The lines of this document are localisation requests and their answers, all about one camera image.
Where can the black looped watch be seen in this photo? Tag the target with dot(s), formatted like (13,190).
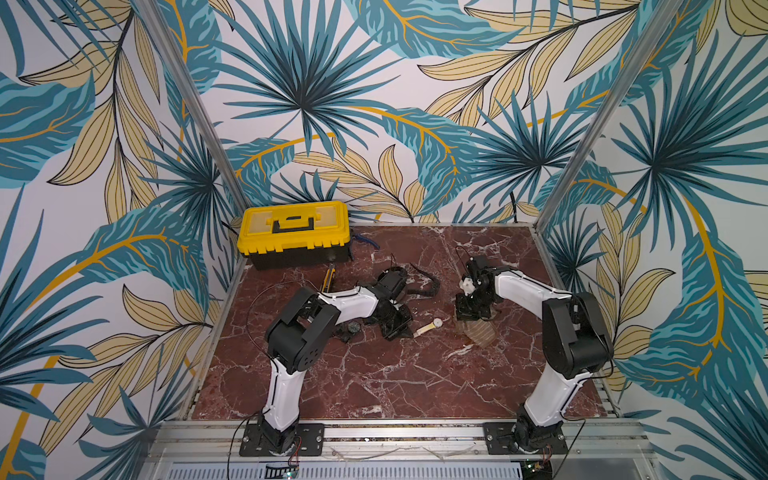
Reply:
(433,288)

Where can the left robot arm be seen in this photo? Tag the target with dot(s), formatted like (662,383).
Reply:
(299,335)

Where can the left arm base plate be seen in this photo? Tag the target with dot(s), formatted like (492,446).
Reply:
(261,440)

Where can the yellow black toolbox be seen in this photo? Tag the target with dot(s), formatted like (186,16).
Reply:
(295,235)

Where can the aluminium front rail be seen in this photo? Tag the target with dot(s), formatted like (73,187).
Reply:
(601,448)

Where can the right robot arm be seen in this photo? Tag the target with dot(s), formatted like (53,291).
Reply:
(575,343)

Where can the blue handled pliers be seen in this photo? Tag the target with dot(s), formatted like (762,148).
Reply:
(365,240)

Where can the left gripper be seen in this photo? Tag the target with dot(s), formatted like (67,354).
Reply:
(405,326)

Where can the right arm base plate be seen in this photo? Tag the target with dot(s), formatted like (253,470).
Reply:
(507,438)

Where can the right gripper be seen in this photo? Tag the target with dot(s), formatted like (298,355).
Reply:
(472,305)

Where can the yellow utility knife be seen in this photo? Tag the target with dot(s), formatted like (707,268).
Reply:
(328,279)

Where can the beige striped cloth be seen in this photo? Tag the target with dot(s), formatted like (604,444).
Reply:
(481,333)

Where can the cream strap watch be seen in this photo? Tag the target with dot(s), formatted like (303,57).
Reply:
(434,324)

